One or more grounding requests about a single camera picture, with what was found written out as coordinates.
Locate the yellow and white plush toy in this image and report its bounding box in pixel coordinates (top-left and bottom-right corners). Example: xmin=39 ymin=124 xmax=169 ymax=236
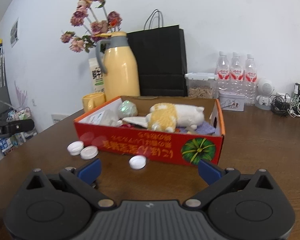
xmin=145 ymin=102 xmax=205 ymax=132

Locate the white tin box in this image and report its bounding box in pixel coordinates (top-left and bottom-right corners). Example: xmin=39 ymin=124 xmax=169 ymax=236
xmin=218 ymin=91 xmax=246 ymax=112

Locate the iridescent plastic wrap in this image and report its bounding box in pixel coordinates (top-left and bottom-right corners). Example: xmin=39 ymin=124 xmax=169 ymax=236
xmin=118 ymin=100 xmax=138 ymax=119

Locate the white robot toy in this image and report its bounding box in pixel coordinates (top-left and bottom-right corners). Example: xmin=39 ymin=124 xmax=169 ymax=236
xmin=254 ymin=78 xmax=275 ymax=111

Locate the clear container with nuts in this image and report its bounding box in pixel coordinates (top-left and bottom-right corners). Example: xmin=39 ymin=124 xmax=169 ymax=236
xmin=184 ymin=72 xmax=219 ymax=99

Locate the black paper bag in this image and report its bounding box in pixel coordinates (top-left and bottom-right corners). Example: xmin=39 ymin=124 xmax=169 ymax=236
xmin=126 ymin=9 xmax=188 ymax=97

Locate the purple linen pouch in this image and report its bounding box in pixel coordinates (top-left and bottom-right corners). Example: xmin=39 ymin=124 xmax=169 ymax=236
xmin=177 ymin=122 xmax=216 ymax=134

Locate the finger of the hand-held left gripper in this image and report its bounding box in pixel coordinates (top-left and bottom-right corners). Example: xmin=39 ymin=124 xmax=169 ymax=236
xmin=4 ymin=119 xmax=35 ymax=134

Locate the red cardboard box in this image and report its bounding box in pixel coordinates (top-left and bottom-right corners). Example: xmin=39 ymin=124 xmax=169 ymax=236
xmin=73 ymin=95 xmax=226 ymax=166

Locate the purple dried plant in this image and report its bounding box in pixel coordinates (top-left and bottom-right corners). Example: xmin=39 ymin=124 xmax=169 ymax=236
xmin=13 ymin=80 xmax=28 ymax=108

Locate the dried pink flower bouquet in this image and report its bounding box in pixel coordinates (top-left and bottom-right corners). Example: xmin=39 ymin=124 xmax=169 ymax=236
xmin=60 ymin=0 xmax=123 ymax=54

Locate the wall poster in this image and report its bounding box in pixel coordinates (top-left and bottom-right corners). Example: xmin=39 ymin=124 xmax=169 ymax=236
xmin=10 ymin=17 xmax=19 ymax=48

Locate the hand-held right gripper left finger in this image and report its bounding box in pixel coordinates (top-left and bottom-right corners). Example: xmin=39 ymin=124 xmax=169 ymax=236
xmin=26 ymin=158 xmax=115 ymax=208

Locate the blue pet food bag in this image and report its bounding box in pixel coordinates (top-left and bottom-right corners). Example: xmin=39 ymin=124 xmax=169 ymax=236
xmin=0 ymin=137 xmax=16 ymax=156

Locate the white cloth pouch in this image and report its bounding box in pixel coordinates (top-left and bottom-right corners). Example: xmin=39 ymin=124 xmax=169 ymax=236
xmin=122 ymin=116 xmax=149 ymax=128

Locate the white ribbed bottle cap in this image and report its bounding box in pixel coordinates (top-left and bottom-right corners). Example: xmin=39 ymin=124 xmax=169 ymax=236
xmin=67 ymin=141 xmax=84 ymax=156
xmin=129 ymin=155 xmax=147 ymax=170

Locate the white smooth lid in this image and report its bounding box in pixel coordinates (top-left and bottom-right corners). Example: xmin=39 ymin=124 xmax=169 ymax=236
xmin=80 ymin=145 xmax=99 ymax=160

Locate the yellow mug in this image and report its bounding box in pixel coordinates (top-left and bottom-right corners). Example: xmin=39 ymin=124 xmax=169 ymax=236
xmin=82 ymin=92 xmax=106 ymax=113

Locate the white milk carton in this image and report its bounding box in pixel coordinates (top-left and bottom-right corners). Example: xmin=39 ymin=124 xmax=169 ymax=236
xmin=88 ymin=57 xmax=106 ymax=94

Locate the yellow thermos jug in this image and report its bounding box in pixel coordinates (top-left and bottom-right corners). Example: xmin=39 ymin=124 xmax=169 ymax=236
xmin=95 ymin=31 xmax=141 ymax=102

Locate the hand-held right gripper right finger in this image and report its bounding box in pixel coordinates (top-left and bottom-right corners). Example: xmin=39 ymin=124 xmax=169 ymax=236
xmin=185 ymin=159 xmax=275 ymax=208

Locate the clear water bottle red label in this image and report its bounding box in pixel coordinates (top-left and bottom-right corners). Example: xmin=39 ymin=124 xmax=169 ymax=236
xmin=215 ymin=51 xmax=231 ymax=98
xmin=230 ymin=52 xmax=245 ymax=96
xmin=243 ymin=53 xmax=258 ymax=106

